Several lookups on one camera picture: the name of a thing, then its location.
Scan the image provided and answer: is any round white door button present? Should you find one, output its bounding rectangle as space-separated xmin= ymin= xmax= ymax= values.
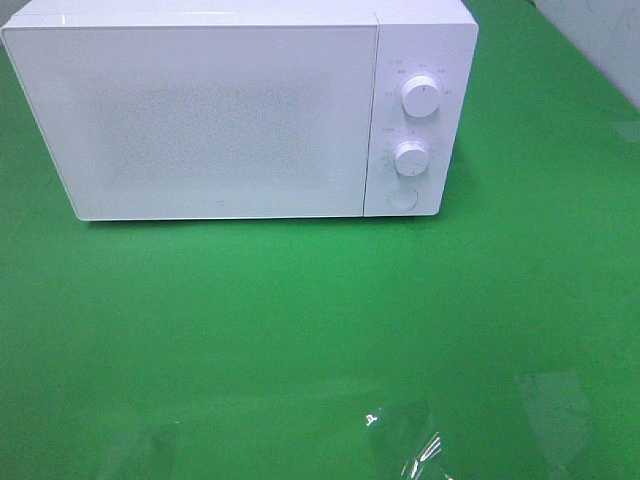
xmin=387 ymin=186 xmax=419 ymax=211

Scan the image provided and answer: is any white microwave knob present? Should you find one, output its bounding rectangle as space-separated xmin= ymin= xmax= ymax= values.
xmin=393 ymin=140 xmax=431 ymax=177
xmin=400 ymin=72 xmax=442 ymax=118

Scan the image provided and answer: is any white microwave door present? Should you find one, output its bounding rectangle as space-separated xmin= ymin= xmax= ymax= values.
xmin=3 ymin=25 xmax=377 ymax=221

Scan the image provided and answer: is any white microwave oven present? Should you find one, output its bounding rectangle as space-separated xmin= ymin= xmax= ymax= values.
xmin=1 ymin=1 xmax=479 ymax=217

